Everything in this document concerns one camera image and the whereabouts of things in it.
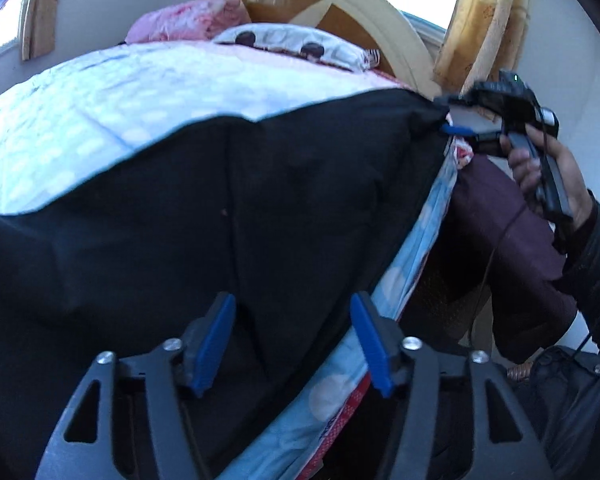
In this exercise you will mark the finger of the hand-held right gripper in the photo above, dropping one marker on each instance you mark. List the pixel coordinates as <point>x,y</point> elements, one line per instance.
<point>457,130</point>
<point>455,100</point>

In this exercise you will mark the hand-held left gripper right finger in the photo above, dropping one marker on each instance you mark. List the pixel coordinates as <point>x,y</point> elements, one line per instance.
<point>375,345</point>

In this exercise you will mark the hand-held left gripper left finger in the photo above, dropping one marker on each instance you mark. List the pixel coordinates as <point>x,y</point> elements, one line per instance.
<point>212,345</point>

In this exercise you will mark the black pants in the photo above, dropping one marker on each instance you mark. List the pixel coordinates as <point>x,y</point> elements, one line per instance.
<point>180,210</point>

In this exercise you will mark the person's right forearm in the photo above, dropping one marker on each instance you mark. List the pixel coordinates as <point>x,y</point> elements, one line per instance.
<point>595,260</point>

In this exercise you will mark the person's right hand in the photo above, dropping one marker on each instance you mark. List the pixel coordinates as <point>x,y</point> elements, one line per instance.
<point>572,170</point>

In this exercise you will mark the yellow patterned curtain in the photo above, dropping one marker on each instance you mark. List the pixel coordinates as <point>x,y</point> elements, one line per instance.
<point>40,20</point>
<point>480,25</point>

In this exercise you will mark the wooden bed headboard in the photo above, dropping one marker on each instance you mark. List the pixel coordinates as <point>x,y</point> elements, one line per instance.
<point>380,25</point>

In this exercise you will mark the person's leg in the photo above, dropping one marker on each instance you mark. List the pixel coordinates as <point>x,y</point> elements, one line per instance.
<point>510,260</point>

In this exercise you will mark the white pillow with dark spots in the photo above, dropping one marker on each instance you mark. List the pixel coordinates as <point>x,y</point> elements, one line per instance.
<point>280,40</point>

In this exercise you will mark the black jacket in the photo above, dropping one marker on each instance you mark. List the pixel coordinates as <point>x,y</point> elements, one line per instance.
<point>570,410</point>

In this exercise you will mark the blue dotted bed sheet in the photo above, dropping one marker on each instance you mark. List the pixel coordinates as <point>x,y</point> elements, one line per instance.
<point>80,110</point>

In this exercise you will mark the pink folded blanket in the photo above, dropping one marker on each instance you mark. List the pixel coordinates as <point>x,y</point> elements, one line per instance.
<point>180,20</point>

